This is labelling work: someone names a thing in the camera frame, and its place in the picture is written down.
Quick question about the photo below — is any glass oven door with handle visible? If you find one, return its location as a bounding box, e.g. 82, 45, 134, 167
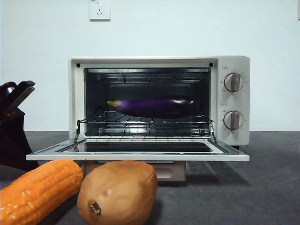
25, 137, 250, 183

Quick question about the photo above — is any purple eggplant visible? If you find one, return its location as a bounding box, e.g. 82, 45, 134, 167
107, 97, 196, 119

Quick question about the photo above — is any beige oven knob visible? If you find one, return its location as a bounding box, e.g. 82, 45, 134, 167
224, 73, 244, 92
223, 110, 244, 131

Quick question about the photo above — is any white toaster oven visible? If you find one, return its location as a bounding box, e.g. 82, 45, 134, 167
69, 55, 251, 150

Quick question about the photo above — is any orange corn cob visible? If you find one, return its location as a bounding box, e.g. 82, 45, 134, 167
0, 159, 84, 225

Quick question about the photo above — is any brown potato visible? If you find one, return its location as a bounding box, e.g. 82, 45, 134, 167
77, 160, 159, 225

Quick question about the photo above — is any white wall socket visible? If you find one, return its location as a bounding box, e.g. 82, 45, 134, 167
89, 0, 111, 22

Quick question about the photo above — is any metal wire oven rack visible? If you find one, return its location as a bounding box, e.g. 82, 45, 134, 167
74, 111, 215, 143

